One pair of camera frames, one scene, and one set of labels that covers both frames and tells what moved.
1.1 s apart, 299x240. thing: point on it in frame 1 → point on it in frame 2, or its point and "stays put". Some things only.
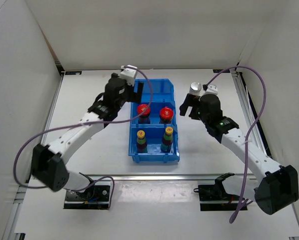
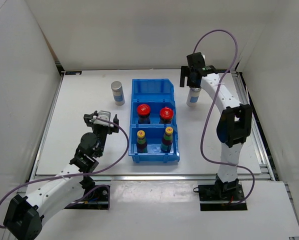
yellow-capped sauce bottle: x=141 y=144 stays put
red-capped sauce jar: x=166 y=115 stays put
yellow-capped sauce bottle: x=167 y=140 stays put
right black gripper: x=191 y=100 → x=186 y=72
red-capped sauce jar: x=144 y=118 stays put
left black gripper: x=136 y=95 → x=87 y=118
